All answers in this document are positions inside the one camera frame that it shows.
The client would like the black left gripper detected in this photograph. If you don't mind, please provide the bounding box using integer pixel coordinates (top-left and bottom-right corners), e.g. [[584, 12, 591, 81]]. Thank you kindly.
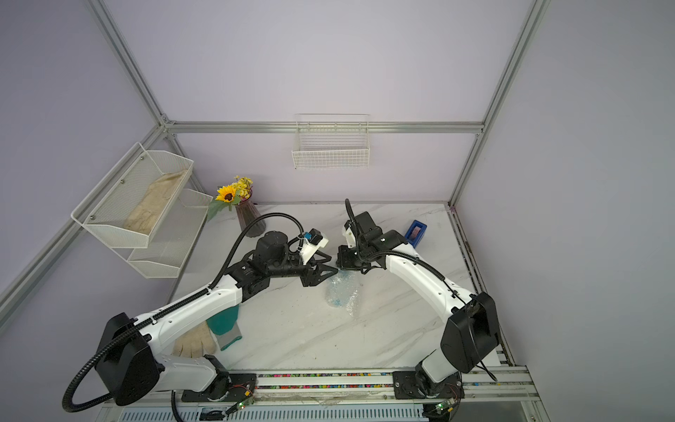
[[269, 252, 339, 288]]

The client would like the blue wine glass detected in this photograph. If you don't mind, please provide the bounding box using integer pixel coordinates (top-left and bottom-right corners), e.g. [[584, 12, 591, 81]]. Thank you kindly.
[[326, 271, 358, 309]]

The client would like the clear bubble wrap sheet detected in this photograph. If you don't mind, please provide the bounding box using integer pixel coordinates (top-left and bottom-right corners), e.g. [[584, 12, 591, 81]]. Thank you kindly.
[[325, 270, 362, 318]]

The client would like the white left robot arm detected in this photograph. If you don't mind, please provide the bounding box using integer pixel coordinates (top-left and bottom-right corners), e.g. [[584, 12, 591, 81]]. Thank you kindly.
[[94, 230, 337, 406]]

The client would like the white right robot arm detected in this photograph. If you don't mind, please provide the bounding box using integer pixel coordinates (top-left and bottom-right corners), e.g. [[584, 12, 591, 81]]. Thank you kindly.
[[337, 205, 500, 388]]

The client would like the blue tape dispenser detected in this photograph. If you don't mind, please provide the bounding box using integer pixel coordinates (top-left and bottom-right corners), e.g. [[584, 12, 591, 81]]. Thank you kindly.
[[404, 220, 427, 248]]

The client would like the dark ribbed vase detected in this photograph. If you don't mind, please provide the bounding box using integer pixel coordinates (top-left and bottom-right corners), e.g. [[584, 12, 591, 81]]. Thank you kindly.
[[235, 189, 266, 238]]

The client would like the green glove on table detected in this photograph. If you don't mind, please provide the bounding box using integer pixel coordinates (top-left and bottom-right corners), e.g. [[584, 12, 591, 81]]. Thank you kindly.
[[207, 305, 243, 351]]

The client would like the yellow sunflower bouquet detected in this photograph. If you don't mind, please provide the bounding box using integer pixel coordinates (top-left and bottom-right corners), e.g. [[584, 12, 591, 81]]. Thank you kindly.
[[207, 176, 253, 221]]

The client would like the beige glove on table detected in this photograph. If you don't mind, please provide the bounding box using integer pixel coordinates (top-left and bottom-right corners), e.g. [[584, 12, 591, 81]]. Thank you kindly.
[[172, 321, 217, 359]]

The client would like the white mesh lower shelf bin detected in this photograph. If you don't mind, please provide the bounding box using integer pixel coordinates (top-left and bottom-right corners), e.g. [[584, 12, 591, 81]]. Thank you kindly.
[[127, 188, 212, 279]]

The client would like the white mesh shelf bin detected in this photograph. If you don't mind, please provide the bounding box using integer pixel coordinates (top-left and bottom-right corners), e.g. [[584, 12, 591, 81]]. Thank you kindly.
[[71, 143, 193, 249], [127, 188, 212, 279]]

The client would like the beige glove in bin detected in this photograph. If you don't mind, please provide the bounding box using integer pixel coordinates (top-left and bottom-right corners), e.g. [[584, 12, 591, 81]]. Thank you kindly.
[[123, 170, 186, 235]]

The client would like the white mesh upper shelf bin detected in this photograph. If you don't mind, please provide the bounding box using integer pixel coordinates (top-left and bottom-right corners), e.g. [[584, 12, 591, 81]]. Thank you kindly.
[[71, 143, 193, 249]]

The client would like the white wire wall basket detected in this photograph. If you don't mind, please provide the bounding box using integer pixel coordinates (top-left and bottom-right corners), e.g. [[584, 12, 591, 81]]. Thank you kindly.
[[292, 114, 371, 171]]

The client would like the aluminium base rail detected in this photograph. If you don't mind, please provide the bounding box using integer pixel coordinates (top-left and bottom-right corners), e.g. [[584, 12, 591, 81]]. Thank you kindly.
[[97, 366, 549, 421]]

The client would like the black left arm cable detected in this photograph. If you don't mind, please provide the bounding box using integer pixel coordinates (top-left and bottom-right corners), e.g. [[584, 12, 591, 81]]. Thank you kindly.
[[62, 212, 307, 413]]

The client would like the aluminium frame post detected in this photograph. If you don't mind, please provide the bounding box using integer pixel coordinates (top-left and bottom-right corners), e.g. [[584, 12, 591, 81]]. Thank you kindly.
[[448, 0, 550, 212]]

